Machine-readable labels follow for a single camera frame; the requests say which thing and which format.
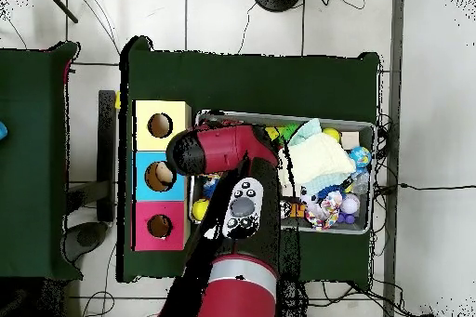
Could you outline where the cream yellow cloth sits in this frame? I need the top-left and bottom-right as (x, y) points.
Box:
(285, 134), (357, 178)

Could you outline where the polka dot colourful cloth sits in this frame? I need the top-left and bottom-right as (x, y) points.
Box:
(304, 190), (344, 231)

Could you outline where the wooden box with three holes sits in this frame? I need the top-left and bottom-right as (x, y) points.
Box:
(132, 99), (193, 253)

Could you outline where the clear shallow mesh bin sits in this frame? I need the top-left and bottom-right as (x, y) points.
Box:
(191, 112), (377, 235)

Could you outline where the yellow smiley ball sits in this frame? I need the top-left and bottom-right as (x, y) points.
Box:
(192, 199), (211, 222)

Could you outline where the plain yellow ball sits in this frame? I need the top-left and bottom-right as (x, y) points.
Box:
(322, 127), (342, 143)

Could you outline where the pale wooden block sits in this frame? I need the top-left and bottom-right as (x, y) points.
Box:
(339, 131), (362, 151)

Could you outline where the white baseball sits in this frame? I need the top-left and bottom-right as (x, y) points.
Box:
(339, 193), (362, 217)

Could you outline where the blue globe ball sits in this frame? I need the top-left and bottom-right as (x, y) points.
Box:
(349, 145), (373, 169)

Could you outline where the side table with green cloth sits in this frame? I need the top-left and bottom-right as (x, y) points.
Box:
(0, 41), (82, 281)

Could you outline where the black rod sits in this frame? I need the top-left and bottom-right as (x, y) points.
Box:
(38, 0), (79, 24)

